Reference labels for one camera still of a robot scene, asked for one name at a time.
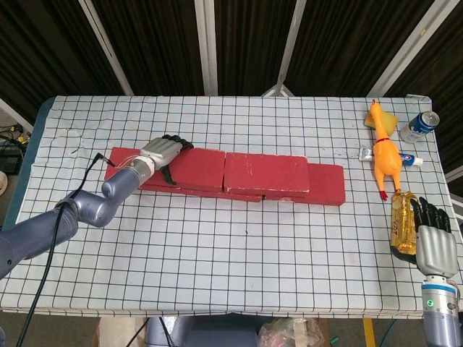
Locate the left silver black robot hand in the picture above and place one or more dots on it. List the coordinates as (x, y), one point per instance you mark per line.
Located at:
(161, 150)

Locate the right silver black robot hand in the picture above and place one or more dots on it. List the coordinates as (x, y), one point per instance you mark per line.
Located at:
(436, 249)

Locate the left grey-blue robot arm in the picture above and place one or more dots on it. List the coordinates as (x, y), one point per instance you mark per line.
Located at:
(90, 209)

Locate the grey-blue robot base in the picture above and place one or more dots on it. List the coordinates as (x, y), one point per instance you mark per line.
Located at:
(202, 332)

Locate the golden snack package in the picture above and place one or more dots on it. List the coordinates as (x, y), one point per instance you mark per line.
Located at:
(403, 224)

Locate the orange rubber chicken toy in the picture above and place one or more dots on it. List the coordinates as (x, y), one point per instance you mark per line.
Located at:
(386, 155)

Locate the dark pleated curtain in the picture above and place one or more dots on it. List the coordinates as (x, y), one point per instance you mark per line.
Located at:
(162, 43)

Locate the white toothpaste tube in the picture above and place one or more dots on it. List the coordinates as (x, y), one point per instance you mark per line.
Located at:
(366, 153)

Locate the blue drink can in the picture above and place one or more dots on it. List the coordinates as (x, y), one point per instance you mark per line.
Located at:
(417, 126)

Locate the white black grid tablecloth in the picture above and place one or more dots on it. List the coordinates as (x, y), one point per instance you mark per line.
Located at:
(231, 253)

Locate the blue table padding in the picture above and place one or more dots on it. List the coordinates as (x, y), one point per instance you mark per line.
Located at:
(27, 162)

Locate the yellow sponge wedge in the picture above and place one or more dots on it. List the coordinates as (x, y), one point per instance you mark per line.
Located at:
(392, 121)

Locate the black equipment box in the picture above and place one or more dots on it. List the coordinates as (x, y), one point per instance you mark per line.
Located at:
(9, 159)

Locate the clear plastic bag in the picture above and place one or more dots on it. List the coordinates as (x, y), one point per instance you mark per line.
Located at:
(289, 334)

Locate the white sack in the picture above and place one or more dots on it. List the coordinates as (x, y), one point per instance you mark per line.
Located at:
(119, 332)

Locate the white metal frame post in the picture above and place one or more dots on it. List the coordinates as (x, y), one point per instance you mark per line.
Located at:
(289, 50)
(108, 50)
(408, 50)
(207, 47)

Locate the white frame bar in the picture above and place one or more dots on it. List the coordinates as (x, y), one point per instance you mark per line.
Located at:
(16, 114)

